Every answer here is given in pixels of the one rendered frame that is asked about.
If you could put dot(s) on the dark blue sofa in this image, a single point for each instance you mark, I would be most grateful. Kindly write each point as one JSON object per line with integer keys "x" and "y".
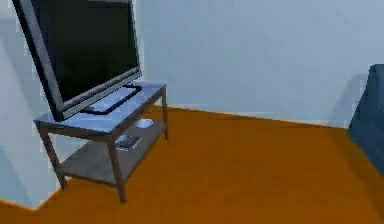
{"x": 370, "y": 116}

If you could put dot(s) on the brown glass-topped television stand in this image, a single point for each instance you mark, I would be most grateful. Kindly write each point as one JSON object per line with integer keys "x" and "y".
{"x": 110, "y": 121}

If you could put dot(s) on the black flat television set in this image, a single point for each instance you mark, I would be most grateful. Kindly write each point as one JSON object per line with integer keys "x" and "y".
{"x": 86, "y": 50}

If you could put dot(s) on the white round dish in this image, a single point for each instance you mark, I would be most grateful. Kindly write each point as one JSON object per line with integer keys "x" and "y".
{"x": 144, "y": 123}

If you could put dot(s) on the grey remote control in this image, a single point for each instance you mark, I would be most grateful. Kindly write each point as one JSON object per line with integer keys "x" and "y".
{"x": 128, "y": 141}

